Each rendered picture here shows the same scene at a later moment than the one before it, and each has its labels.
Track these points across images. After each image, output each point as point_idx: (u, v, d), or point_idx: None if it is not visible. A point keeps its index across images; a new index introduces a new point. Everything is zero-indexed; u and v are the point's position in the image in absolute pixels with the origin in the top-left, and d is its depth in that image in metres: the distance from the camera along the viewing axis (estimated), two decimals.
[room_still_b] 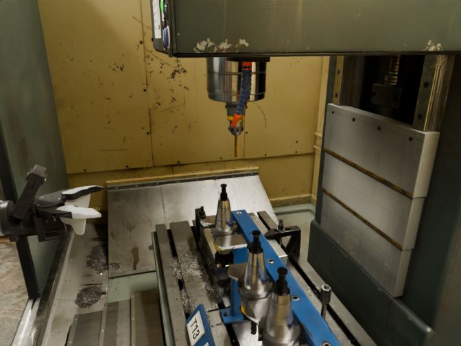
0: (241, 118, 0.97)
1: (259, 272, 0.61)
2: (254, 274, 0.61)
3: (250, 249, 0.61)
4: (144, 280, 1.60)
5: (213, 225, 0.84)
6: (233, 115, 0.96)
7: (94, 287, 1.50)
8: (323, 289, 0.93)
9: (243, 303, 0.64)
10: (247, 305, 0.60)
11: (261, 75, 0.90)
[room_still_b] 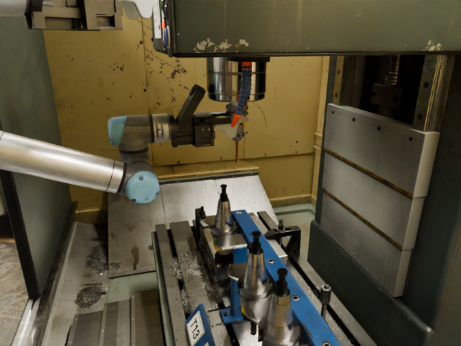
0: (242, 123, 0.97)
1: (259, 273, 0.61)
2: (254, 275, 0.61)
3: (250, 250, 0.62)
4: (144, 280, 1.60)
5: (213, 226, 0.84)
6: None
7: (94, 287, 1.50)
8: (323, 289, 0.93)
9: (243, 303, 0.64)
10: (247, 305, 0.60)
11: (261, 75, 0.90)
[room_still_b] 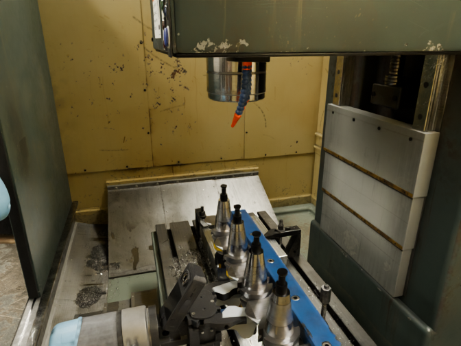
0: None
1: (259, 273, 0.61)
2: (254, 275, 0.61)
3: (250, 250, 0.61)
4: (144, 280, 1.60)
5: (213, 226, 0.84)
6: None
7: (94, 287, 1.50)
8: (323, 289, 0.93)
9: (243, 303, 0.64)
10: (247, 305, 0.60)
11: (261, 75, 0.90)
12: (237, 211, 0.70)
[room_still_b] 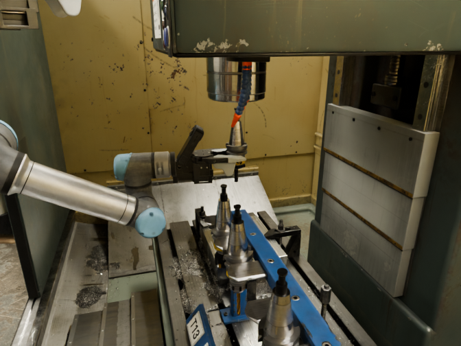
0: None
1: (238, 134, 0.99)
2: (234, 135, 0.99)
3: None
4: (144, 280, 1.60)
5: (213, 226, 0.84)
6: None
7: (94, 287, 1.50)
8: (323, 289, 0.93)
9: None
10: (247, 305, 0.60)
11: (261, 75, 0.90)
12: (237, 211, 0.70)
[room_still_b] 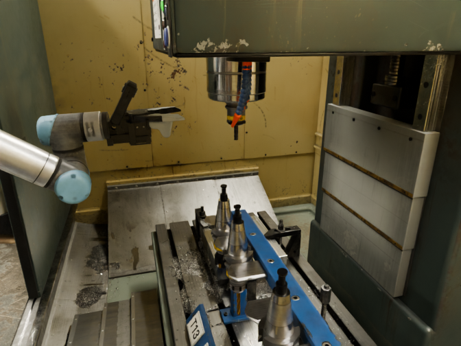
0: None
1: None
2: None
3: None
4: (144, 280, 1.60)
5: (213, 226, 0.84)
6: None
7: (94, 287, 1.50)
8: (323, 289, 0.93)
9: (228, 112, 0.97)
10: (247, 305, 0.60)
11: (261, 75, 0.90)
12: (237, 211, 0.70)
